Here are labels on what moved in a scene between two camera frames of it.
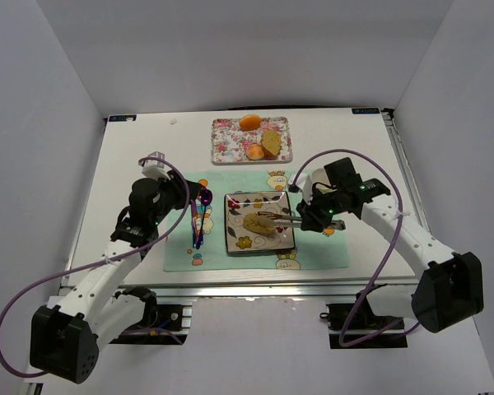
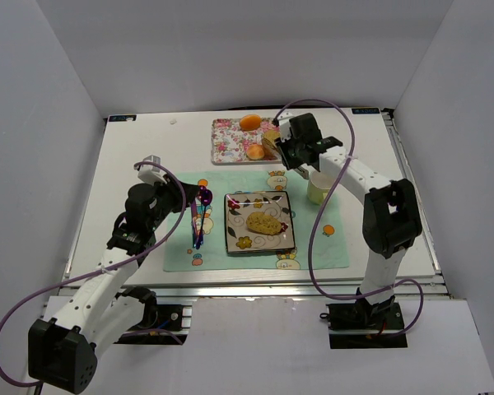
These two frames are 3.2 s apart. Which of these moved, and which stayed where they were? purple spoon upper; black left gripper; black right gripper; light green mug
Moved: black right gripper
Stayed: black left gripper; purple spoon upper; light green mug
